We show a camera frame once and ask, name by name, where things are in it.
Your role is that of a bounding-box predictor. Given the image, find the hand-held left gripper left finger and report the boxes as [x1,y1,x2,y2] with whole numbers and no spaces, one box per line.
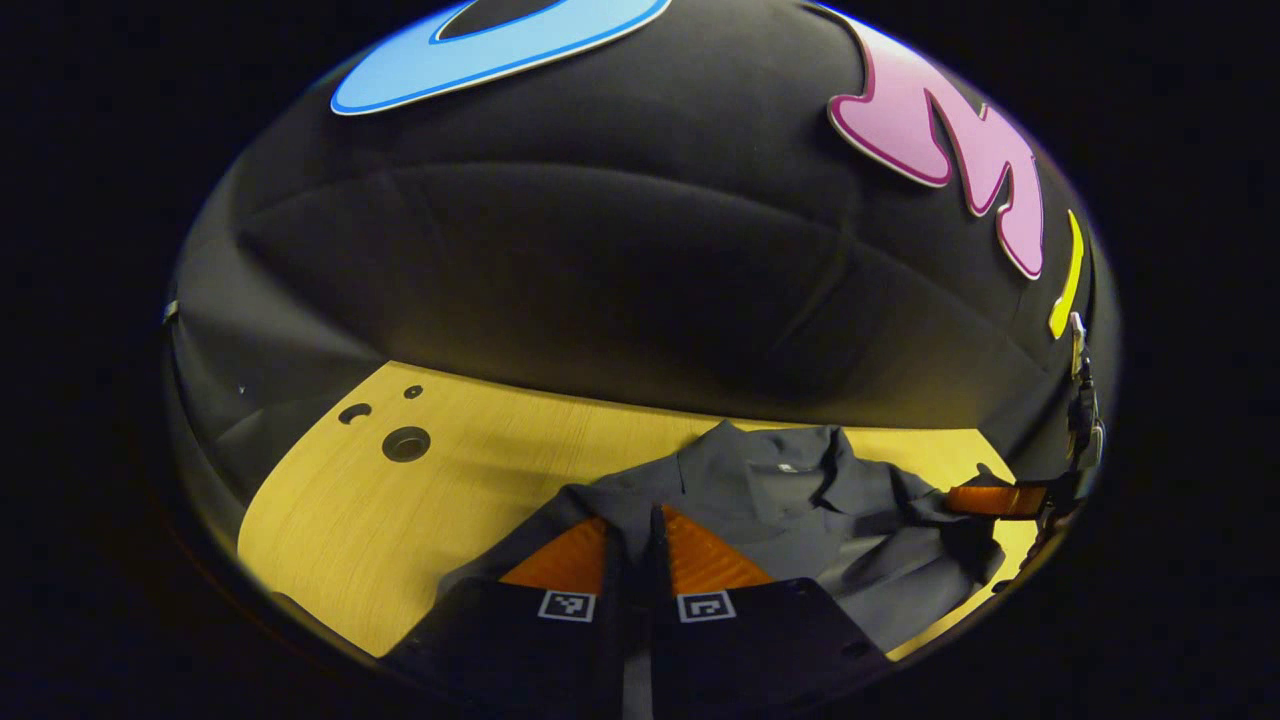
[385,515,636,720]

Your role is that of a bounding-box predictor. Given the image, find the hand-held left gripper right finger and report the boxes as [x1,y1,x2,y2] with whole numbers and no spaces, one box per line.
[648,503,891,720]

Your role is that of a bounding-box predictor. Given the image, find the grey long-sleeved shirt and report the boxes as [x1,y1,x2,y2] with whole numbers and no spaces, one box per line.
[430,420,1006,720]

